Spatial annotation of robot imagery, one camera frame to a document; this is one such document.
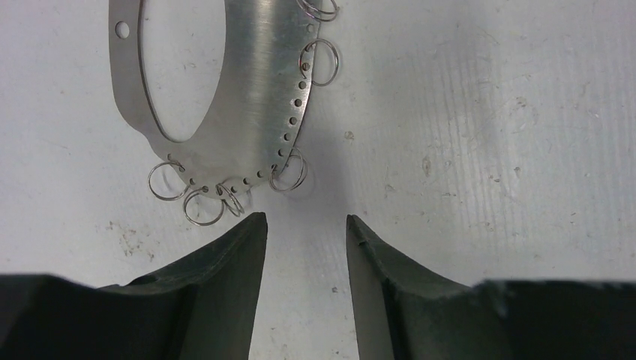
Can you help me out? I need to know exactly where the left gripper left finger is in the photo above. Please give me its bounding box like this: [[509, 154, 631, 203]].
[[1, 212, 268, 359]]

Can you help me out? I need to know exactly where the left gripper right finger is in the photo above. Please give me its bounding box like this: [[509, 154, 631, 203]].
[[346, 215, 635, 359]]

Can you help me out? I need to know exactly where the perforated metal key plate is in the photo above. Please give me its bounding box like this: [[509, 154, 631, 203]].
[[108, 1, 319, 199]]

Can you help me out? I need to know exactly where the split ring on plate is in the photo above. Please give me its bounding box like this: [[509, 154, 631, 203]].
[[182, 187, 227, 227], [147, 160, 191, 203], [298, 38, 341, 88], [297, 0, 341, 23], [216, 182, 247, 218]]

